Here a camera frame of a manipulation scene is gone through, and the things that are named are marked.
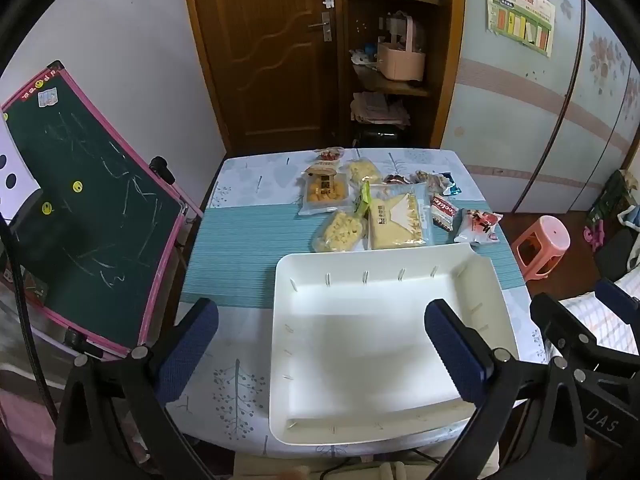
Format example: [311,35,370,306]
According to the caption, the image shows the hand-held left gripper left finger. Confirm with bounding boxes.
[52,297,236,480]

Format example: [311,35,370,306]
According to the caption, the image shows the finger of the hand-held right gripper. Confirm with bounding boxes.
[531,294,598,368]
[595,280,640,333]

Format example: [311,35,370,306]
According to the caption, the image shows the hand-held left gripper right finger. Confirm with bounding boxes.
[424,299,587,480]

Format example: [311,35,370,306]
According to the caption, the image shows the white plastic tray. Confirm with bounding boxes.
[269,242,518,446]

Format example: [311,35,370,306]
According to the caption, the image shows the white pillow snack packet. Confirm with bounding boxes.
[454,208,503,246]

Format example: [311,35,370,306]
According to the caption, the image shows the large yellow wafer packet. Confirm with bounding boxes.
[367,182,435,251]

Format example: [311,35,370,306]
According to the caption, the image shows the red label white packet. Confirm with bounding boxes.
[430,192,458,233]

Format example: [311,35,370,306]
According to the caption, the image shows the blue snack packet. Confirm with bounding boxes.
[435,172,463,196]

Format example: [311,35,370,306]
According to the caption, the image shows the pale puffed snack packet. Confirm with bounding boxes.
[346,159,383,186]
[312,210,366,253]

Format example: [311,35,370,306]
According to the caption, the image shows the green snack packet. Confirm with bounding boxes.
[354,180,372,218]

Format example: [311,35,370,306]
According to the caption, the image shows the orange ball snack packet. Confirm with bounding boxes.
[299,172,351,217]

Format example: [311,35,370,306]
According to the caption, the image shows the tan long snack packet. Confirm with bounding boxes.
[305,147,347,181]

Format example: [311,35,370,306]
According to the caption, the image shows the dark cloth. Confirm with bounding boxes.
[595,232,640,281]

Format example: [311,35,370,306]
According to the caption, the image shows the pink toy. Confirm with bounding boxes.
[582,225,606,251]

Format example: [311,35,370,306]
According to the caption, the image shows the pink plastic stool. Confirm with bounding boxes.
[511,215,571,281]

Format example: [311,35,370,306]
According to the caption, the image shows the green bag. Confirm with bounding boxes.
[587,170,626,223]

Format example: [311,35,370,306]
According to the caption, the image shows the teal leaf print tablecloth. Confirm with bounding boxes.
[165,147,546,458]

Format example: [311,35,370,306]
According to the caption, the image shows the pink framed green chalkboard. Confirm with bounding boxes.
[0,60,203,358]

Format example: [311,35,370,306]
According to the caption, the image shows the flower print sliding wardrobe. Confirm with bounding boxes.
[440,0,640,213]

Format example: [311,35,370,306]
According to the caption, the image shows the black suitcase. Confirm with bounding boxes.
[352,125,406,148]

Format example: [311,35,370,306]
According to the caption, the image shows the white paper with black dots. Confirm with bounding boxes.
[0,120,43,216]

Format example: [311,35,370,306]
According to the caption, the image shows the wooden corner shelf unit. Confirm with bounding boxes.
[340,0,466,148]

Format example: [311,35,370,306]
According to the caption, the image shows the brown wooden door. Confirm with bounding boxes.
[187,0,346,153]

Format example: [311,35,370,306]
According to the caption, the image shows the small blue white toys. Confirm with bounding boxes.
[350,45,378,68]

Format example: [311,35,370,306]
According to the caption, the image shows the pink basket with handle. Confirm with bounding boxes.
[376,15,427,83]

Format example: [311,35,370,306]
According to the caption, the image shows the wall poster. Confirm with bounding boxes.
[484,0,557,58]

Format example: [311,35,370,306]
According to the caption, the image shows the silver door handle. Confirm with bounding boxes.
[307,10,333,43]

